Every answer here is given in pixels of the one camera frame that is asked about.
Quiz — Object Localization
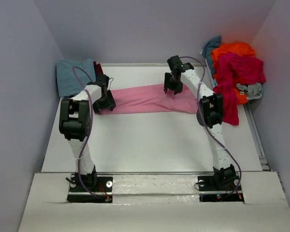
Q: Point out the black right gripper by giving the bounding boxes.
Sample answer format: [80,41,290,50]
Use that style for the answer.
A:
[164,72,184,94]

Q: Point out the pink t shirt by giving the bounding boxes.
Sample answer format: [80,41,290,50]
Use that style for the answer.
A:
[104,84,198,115]

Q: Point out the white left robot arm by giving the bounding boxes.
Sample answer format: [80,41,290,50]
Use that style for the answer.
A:
[59,74,116,191]

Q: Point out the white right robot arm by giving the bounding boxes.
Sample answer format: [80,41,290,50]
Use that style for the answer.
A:
[164,56,238,194]

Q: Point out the folded dark red t shirt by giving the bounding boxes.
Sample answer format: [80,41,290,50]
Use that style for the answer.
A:
[93,61,103,80]

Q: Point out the folded light blue t shirt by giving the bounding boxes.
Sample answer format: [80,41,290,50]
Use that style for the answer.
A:
[56,58,96,98]

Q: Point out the clear plastic bin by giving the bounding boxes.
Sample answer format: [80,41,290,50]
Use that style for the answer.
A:
[200,47,218,87]

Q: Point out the teal t shirt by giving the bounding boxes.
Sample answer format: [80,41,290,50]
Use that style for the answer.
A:
[202,35,222,66]

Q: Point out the magenta t shirt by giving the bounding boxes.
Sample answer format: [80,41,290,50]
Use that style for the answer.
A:
[213,52,266,126]

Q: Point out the grey t shirt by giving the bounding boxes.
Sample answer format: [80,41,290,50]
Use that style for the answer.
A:
[236,83,263,101]

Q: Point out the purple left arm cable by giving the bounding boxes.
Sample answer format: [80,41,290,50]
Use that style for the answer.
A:
[72,66,112,201]

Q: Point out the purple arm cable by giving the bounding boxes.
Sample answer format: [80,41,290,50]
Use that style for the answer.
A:
[181,56,242,201]
[72,66,112,201]

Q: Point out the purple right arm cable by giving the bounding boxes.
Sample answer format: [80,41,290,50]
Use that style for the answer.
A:
[181,56,242,201]

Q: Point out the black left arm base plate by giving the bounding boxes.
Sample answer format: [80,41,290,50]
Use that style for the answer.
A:
[66,174,113,203]

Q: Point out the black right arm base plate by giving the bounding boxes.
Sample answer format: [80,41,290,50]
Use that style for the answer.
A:
[194,175,244,203]

